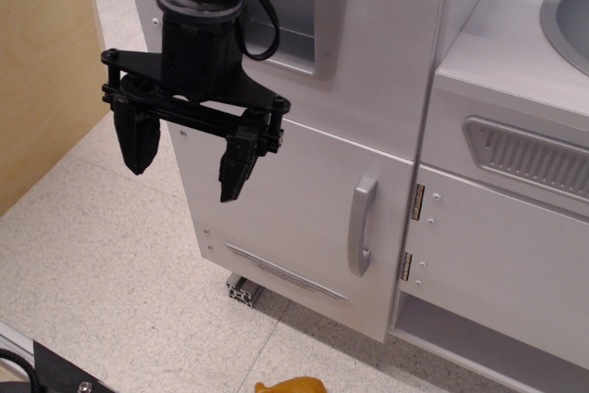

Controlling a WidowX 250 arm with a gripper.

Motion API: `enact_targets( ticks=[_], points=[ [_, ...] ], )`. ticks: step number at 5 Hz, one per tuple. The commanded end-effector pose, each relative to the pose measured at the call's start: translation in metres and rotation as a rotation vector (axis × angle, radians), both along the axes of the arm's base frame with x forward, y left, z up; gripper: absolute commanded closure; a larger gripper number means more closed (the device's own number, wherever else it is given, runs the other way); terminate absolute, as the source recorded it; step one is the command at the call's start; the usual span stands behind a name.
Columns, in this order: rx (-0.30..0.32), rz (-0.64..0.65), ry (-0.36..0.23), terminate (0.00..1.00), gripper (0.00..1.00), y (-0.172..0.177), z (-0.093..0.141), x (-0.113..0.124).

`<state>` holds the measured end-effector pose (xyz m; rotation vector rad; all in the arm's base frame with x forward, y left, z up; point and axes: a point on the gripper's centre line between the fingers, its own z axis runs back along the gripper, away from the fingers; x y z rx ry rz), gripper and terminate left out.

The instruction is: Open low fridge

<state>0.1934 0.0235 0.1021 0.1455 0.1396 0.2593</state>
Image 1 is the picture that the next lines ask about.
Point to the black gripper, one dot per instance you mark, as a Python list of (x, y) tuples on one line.
[(196, 81)]

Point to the white fridge door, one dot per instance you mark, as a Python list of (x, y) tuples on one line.
[(377, 95), (294, 210)]

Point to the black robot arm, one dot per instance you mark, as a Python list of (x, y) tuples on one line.
[(214, 12)]

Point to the plywood panel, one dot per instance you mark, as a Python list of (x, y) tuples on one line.
[(50, 79)]

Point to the silver door emblem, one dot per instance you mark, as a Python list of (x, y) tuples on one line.
[(284, 274)]

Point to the aluminium extrusion foot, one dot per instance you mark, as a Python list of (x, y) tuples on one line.
[(243, 290)]

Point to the grey ice dispenser recess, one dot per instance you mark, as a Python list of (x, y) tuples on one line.
[(310, 34)]

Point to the upper brass hinge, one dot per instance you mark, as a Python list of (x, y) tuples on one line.
[(417, 202)]

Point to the brass hinge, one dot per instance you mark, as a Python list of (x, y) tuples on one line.
[(406, 267), (417, 202)]

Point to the lower brass hinge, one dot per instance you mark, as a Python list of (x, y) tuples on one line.
[(406, 267)]

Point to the orange toy object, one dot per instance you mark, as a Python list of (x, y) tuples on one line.
[(301, 384)]

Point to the white toy kitchen cabinet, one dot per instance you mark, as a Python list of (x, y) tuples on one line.
[(499, 274)]

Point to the grey vent panel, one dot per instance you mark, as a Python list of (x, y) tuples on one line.
[(533, 158)]

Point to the grey sink basin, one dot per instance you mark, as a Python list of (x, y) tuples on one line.
[(565, 25)]

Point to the silver door handle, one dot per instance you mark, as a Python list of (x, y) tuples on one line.
[(363, 198)]

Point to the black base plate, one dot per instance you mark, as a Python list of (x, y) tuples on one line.
[(57, 374)]

